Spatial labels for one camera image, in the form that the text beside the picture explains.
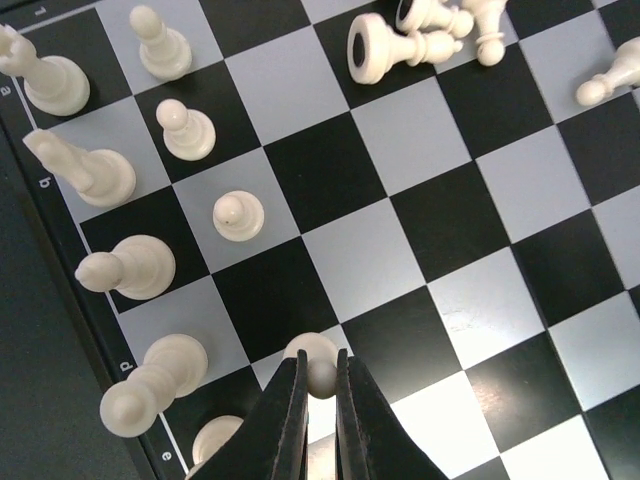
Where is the white rook chess piece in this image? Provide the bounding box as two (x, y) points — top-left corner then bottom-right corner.
(1, 25), (90, 116)

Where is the white pawn chess piece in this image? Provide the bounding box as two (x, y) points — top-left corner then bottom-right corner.
(129, 5), (192, 81)

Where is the black and white chessboard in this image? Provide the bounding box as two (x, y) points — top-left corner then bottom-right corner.
(1, 1), (639, 479)

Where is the white king chess piece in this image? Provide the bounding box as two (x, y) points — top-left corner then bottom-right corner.
(187, 415), (243, 478)

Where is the white bishop chess piece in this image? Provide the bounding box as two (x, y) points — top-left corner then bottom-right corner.
(74, 235), (176, 300)

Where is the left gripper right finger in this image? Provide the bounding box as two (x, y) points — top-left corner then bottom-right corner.
(335, 349), (447, 480)

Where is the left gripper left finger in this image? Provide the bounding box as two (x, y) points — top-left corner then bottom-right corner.
(189, 350), (308, 479)

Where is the white knight chess piece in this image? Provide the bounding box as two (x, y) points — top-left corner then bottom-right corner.
(22, 129), (137, 207)

